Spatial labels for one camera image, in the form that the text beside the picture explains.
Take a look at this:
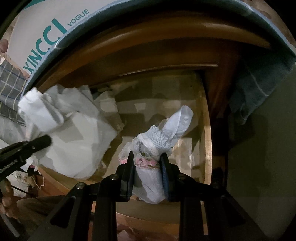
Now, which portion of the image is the white shoe box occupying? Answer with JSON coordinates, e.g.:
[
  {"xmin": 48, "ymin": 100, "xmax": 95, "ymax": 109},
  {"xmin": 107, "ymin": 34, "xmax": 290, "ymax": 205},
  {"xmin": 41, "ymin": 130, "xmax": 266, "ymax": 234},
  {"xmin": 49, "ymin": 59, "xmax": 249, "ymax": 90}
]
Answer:
[{"xmin": 7, "ymin": 0, "xmax": 139, "ymax": 78}]

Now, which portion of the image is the grey white sock bundle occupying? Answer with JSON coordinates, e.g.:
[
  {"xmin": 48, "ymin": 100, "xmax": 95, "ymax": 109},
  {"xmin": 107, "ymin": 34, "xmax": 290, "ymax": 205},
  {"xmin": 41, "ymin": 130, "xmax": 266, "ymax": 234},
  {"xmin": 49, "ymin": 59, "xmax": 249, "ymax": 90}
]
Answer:
[{"xmin": 119, "ymin": 105, "xmax": 194, "ymax": 205}]

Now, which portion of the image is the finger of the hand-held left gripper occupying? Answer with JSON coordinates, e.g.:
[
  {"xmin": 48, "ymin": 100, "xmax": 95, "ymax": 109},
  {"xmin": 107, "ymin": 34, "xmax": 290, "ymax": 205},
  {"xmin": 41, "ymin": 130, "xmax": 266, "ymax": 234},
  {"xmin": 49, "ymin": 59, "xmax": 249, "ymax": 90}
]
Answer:
[{"xmin": 0, "ymin": 135, "xmax": 52, "ymax": 182}]

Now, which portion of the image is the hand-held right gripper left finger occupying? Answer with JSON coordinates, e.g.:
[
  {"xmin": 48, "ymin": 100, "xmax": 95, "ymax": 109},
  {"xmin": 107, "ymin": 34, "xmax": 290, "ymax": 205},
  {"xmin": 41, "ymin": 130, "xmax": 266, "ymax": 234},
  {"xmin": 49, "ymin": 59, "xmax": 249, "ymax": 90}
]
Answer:
[{"xmin": 28, "ymin": 152, "xmax": 136, "ymax": 241}]

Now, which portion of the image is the person's olive trouser leg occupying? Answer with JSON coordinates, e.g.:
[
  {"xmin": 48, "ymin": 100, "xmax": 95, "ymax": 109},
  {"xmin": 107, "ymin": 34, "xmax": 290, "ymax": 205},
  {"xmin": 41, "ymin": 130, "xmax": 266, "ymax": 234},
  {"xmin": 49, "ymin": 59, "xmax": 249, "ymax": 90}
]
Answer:
[{"xmin": 16, "ymin": 195, "xmax": 95, "ymax": 241}]

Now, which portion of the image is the beige garment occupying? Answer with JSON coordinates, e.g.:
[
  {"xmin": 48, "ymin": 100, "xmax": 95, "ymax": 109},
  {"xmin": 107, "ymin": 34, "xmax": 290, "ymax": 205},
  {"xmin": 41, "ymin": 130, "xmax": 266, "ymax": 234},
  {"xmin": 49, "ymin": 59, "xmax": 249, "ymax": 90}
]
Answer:
[{"xmin": 92, "ymin": 89, "xmax": 126, "ymax": 133}]

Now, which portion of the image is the blue checked cloth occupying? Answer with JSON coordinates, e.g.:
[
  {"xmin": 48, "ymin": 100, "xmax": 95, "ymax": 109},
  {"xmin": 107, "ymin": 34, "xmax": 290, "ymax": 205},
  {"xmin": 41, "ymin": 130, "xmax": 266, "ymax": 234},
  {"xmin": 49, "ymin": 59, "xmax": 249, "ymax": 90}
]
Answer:
[{"xmin": 22, "ymin": 0, "xmax": 296, "ymax": 126}]

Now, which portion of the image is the person's left hand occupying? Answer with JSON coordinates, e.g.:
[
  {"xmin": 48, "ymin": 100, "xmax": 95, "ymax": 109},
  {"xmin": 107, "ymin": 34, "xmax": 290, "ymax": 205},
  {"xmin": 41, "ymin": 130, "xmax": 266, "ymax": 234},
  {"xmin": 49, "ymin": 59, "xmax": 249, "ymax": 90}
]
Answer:
[{"xmin": 0, "ymin": 181, "xmax": 17, "ymax": 219}]

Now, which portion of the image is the leaf-patterned curtain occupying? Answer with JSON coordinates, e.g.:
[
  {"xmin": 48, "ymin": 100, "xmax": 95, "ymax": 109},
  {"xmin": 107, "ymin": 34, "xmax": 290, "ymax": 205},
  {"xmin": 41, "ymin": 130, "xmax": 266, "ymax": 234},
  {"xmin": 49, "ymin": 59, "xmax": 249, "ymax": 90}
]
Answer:
[{"xmin": 0, "ymin": 21, "xmax": 26, "ymax": 77}]

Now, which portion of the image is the wooden nightstand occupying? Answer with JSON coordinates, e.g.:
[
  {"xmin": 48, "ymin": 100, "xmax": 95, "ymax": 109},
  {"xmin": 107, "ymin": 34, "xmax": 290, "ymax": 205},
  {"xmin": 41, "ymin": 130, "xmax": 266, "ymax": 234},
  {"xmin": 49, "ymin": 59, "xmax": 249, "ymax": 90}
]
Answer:
[{"xmin": 35, "ymin": 13, "xmax": 272, "ymax": 176}]

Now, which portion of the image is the white drawer liner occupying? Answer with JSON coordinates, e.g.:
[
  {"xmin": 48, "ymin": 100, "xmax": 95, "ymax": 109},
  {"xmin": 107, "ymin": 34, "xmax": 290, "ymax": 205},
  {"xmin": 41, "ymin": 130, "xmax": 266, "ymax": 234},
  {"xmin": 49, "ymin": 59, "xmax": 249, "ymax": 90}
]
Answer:
[{"xmin": 92, "ymin": 76, "xmax": 204, "ymax": 181}]

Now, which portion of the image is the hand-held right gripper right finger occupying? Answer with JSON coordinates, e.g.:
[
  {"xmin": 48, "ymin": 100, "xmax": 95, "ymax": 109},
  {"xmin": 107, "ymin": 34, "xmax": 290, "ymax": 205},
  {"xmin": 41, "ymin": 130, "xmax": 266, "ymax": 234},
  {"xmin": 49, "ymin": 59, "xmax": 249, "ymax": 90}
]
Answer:
[{"xmin": 159, "ymin": 153, "xmax": 262, "ymax": 241}]

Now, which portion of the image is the grey plaid blanket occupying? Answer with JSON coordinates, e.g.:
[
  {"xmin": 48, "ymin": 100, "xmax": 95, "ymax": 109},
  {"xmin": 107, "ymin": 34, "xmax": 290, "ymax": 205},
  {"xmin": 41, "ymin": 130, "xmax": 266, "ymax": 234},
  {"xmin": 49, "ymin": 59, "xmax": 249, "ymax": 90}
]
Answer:
[{"xmin": 0, "ymin": 59, "xmax": 30, "ymax": 127}]

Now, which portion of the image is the large white garment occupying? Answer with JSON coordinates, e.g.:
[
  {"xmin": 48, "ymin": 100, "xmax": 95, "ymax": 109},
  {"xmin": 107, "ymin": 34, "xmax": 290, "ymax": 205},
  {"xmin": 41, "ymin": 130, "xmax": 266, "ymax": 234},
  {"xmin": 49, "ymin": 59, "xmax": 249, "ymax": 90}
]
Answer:
[{"xmin": 18, "ymin": 85, "xmax": 119, "ymax": 179}]

